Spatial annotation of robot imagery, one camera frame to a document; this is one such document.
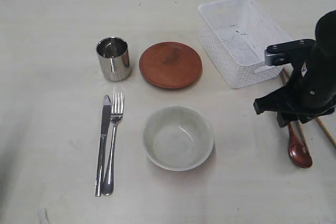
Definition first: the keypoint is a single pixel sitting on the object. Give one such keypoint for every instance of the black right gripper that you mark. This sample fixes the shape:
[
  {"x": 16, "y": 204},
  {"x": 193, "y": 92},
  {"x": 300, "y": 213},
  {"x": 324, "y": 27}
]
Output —
[{"x": 310, "y": 91}]

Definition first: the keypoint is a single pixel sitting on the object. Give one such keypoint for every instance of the wooden chopstick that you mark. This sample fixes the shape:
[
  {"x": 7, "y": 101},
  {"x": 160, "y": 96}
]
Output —
[
  {"x": 320, "y": 123},
  {"x": 284, "y": 79}
]

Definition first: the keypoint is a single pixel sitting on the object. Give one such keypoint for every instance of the dark red wooden spoon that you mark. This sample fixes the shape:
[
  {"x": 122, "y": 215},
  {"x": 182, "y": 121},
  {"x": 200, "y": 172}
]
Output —
[{"x": 297, "y": 151}]

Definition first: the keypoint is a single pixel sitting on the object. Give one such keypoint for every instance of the white speckled ceramic bowl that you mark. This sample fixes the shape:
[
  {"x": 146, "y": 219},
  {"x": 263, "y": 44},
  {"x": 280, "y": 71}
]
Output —
[{"x": 177, "y": 138}]

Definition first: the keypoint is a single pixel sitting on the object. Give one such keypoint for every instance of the brown wooden plate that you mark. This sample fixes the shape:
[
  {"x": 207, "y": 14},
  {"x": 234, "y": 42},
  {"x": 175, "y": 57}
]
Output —
[{"x": 170, "y": 65}]

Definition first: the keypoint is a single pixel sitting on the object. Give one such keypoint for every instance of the silver metal fork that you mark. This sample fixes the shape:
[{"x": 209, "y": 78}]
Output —
[{"x": 116, "y": 117}]

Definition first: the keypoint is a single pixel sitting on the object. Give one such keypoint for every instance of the silver table knife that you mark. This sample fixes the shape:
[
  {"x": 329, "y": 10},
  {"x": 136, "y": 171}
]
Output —
[{"x": 105, "y": 122}]

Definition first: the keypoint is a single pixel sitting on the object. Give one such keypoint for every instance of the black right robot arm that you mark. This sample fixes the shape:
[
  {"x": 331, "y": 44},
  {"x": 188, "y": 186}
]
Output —
[{"x": 325, "y": 41}]

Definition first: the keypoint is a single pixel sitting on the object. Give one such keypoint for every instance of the white perforated plastic basket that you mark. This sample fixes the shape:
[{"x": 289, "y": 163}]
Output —
[{"x": 235, "y": 34}]

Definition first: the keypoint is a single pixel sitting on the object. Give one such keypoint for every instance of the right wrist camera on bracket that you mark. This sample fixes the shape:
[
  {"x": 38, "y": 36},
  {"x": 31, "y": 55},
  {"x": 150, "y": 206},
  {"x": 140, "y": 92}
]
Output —
[{"x": 293, "y": 52}]

